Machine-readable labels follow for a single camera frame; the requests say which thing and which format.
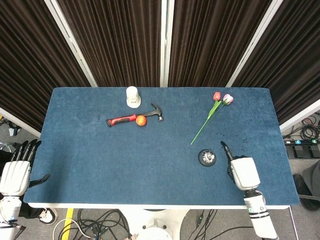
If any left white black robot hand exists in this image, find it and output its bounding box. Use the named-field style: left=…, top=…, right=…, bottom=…
left=0, top=139, right=51, bottom=197

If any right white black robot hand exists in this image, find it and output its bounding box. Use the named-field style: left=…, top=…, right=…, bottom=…
left=220, top=141, right=261, bottom=192

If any round black metal object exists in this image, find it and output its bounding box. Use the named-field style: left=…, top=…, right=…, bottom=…
left=197, top=149, right=217, bottom=166

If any white black sneaker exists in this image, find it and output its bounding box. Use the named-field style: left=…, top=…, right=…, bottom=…
left=37, top=207, right=59, bottom=225

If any dark clothed person leg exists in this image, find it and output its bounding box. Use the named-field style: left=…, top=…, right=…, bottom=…
left=292, top=162, right=320, bottom=216

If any pink artificial tulip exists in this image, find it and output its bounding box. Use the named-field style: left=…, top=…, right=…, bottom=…
left=207, top=93, right=234, bottom=123

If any red artificial tulip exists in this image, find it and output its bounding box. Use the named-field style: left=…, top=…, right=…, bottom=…
left=190, top=91, right=222, bottom=146

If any blue felt table mat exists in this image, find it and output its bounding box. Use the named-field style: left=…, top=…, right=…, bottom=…
left=23, top=86, right=300, bottom=206

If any dark brown pleated curtain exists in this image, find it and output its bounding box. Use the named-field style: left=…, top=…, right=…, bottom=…
left=232, top=0, right=320, bottom=126
left=56, top=0, right=163, bottom=88
left=0, top=0, right=92, bottom=133
left=167, top=0, right=273, bottom=88

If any small orange ball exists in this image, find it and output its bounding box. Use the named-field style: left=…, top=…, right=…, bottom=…
left=135, top=115, right=148, bottom=127

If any red black claw hammer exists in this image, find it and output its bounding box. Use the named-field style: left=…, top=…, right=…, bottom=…
left=105, top=102, right=165, bottom=128

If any white plastic cup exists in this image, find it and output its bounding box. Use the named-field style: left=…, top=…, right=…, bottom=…
left=125, top=86, right=142, bottom=109

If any white partition frame post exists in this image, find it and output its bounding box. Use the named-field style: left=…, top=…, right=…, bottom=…
left=44, top=0, right=98, bottom=88
left=0, top=107, right=42, bottom=138
left=159, top=0, right=175, bottom=88
left=225, top=0, right=285, bottom=88
left=279, top=99, right=320, bottom=132

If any black floor cable bundle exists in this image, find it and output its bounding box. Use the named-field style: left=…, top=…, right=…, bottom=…
left=53, top=208, right=133, bottom=240
left=282, top=112, right=320, bottom=141
left=189, top=208, right=253, bottom=240

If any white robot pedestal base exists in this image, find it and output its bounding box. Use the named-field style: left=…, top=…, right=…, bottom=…
left=119, top=208, right=194, bottom=240

